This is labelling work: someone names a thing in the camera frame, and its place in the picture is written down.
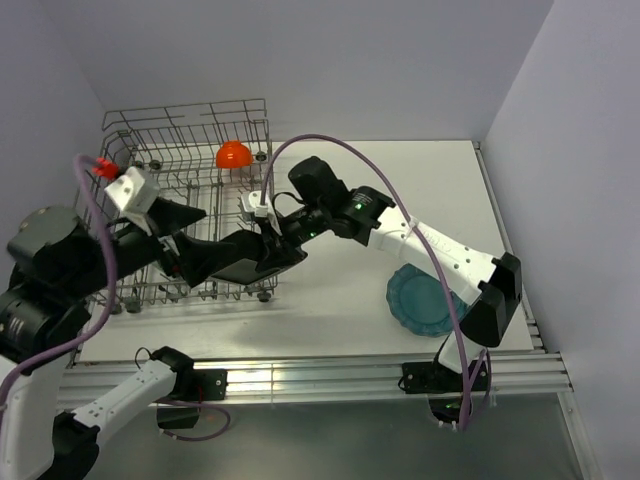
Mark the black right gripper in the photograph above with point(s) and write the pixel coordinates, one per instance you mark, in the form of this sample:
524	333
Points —
287	243

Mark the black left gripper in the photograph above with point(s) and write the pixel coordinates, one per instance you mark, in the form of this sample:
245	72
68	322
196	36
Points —
194	259

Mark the black square floral plate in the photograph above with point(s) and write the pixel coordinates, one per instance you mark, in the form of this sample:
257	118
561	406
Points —
241	267

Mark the orange bowl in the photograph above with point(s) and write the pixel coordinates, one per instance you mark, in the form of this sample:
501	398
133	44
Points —
233	155

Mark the teal round plate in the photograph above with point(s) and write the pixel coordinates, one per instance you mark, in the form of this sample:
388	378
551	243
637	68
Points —
416	300

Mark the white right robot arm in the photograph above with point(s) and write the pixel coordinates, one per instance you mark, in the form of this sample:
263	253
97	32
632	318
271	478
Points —
491	287

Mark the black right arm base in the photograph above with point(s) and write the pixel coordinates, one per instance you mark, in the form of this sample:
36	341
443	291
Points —
429	377

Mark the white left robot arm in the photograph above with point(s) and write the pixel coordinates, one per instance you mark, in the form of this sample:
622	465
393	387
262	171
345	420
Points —
59	265

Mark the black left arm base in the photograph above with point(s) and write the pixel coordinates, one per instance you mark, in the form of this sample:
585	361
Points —
206	385

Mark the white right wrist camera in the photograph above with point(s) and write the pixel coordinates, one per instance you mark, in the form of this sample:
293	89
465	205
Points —
261	213

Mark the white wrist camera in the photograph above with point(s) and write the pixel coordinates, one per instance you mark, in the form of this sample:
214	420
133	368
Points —
261	213
133	191

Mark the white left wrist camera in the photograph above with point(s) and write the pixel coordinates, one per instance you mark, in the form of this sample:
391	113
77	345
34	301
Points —
133	191

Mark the grey wire dish rack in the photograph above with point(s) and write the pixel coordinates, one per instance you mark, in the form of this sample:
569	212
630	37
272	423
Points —
177	145

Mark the purple under-table cable loop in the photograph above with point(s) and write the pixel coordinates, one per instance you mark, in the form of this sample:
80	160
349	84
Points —
214	421

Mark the aluminium table front rail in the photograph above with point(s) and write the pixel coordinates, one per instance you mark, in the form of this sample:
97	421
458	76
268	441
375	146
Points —
319	380

